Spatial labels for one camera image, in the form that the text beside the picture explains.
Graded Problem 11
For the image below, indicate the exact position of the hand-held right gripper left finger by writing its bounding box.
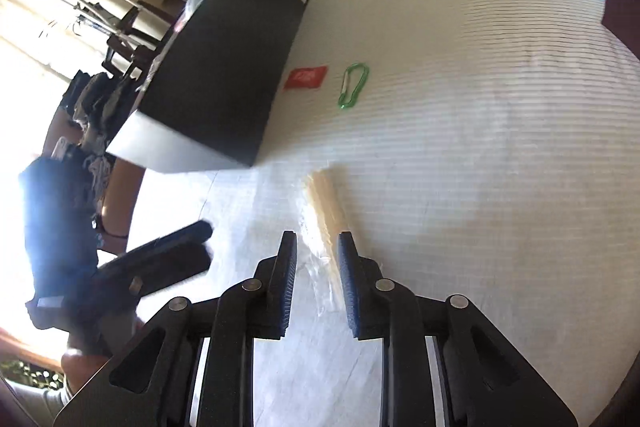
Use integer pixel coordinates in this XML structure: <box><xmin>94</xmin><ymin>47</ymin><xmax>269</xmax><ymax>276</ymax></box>
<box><xmin>52</xmin><ymin>231</ymin><xmax>298</xmax><ymax>427</ymax></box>

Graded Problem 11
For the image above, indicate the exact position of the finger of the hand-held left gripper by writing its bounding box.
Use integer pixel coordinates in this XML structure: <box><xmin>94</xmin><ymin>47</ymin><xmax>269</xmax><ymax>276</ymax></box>
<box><xmin>97</xmin><ymin>243</ymin><xmax>212</xmax><ymax>299</ymax></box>
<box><xmin>122</xmin><ymin>221</ymin><xmax>214</xmax><ymax>259</ymax></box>

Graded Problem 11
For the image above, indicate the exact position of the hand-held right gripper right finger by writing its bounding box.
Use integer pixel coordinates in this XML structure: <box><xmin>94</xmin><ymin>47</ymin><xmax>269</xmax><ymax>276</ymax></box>
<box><xmin>337</xmin><ymin>231</ymin><xmax>573</xmax><ymax>427</ymax></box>

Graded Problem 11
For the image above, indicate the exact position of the clear bag of beige sticks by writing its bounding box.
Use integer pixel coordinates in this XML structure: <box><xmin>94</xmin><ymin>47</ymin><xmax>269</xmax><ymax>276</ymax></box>
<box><xmin>299</xmin><ymin>169</ymin><xmax>353</xmax><ymax>319</ymax></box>

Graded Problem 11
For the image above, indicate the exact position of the black storage box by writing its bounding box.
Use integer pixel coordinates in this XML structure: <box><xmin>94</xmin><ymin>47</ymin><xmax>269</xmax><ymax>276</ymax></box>
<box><xmin>105</xmin><ymin>0</ymin><xmax>317</xmax><ymax>172</ymax></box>

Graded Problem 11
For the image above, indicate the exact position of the striped cloth covered desktop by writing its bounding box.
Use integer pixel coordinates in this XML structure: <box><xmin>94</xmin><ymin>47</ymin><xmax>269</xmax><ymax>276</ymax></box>
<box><xmin>127</xmin><ymin>0</ymin><xmax>640</xmax><ymax>427</ymax></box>

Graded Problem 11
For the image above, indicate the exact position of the person's left hand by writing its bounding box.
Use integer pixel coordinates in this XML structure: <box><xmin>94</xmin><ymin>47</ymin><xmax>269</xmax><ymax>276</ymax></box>
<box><xmin>61</xmin><ymin>348</ymin><xmax>112</xmax><ymax>396</ymax></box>

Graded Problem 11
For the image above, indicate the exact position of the pile of dark clothes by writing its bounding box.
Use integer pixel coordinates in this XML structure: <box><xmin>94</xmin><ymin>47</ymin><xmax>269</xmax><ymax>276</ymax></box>
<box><xmin>61</xmin><ymin>69</ymin><xmax>125</xmax><ymax>208</ymax></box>

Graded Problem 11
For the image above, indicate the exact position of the dark wooden chair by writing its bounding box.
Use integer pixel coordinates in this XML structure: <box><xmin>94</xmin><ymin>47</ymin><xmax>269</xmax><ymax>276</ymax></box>
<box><xmin>102</xmin><ymin>2</ymin><xmax>173</xmax><ymax>78</ymax></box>

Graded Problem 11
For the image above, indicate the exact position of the green carabiner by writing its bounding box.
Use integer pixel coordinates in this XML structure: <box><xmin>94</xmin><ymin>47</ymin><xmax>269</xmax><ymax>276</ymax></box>
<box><xmin>337</xmin><ymin>63</ymin><xmax>371</xmax><ymax>110</ymax></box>

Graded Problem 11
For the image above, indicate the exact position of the red sauce packet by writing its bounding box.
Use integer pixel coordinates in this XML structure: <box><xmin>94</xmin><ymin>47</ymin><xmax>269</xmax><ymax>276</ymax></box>
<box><xmin>283</xmin><ymin>66</ymin><xmax>328</xmax><ymax>90</ymax></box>

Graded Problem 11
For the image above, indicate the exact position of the dark brown box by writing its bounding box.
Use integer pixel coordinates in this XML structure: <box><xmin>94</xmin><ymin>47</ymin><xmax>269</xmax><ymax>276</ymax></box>
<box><xmin>601</xmin><ymin>0</ymin><xmax>640</xmax><ymax>58</ymax></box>

